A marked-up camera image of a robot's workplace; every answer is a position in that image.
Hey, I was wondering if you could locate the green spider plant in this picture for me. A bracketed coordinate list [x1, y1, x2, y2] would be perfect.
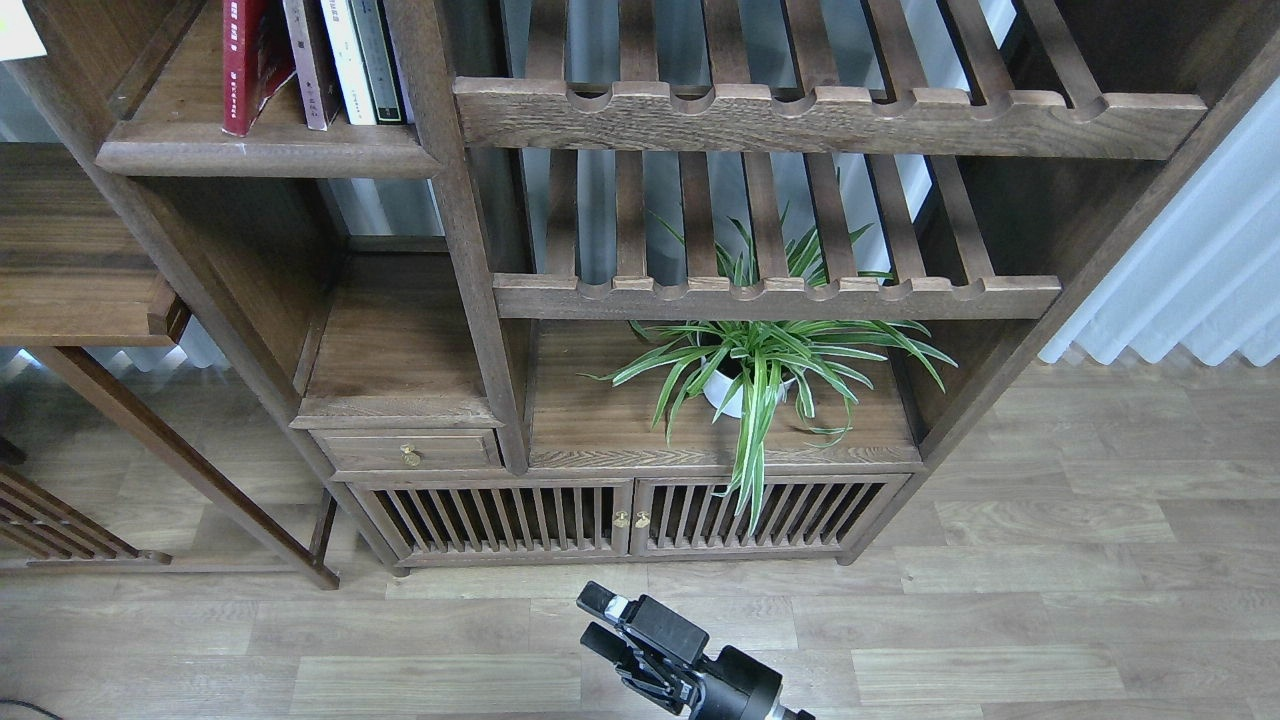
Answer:
[582, 200, 957, 536]

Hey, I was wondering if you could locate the red cover book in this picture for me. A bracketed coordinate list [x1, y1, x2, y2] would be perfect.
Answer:
[221, 1, 294, 137]

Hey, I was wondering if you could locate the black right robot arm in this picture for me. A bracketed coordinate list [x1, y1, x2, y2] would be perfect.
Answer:
[577, 582, 812, 719]

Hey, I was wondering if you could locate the dark maroon book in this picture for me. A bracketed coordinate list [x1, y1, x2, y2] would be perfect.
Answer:
[282, 0, 340, 131]

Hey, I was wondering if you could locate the dark wooden bookshelf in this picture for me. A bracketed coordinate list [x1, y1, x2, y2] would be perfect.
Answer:
[5, 1, 1277, 571]

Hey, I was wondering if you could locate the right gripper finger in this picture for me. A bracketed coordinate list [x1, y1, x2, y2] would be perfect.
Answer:
[576, 582, 628, 626]
[580, 623, 641, 676]

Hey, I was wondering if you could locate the brass drawer knob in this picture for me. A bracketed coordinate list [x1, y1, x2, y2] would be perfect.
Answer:
[399, 445, 422, 468]

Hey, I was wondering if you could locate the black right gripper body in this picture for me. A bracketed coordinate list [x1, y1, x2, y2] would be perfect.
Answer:
[614, 594, 786, 719]

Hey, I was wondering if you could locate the dark green spine book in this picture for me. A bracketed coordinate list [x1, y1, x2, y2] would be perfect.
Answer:
[348, 1, 408, 126]

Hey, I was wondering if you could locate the white curtain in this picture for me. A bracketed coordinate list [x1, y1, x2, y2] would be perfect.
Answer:
[1039, 85, 1279, 365]

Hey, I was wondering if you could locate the white spine book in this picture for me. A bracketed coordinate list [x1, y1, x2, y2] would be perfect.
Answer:
[321, 0, 378, 126]

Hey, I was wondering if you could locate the white plant pot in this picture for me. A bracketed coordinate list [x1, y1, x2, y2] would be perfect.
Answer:
[701, 354, 796, 419]

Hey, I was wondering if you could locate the yellow-green cover book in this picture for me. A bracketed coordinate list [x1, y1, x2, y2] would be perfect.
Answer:
[0, 0, 47, 61]

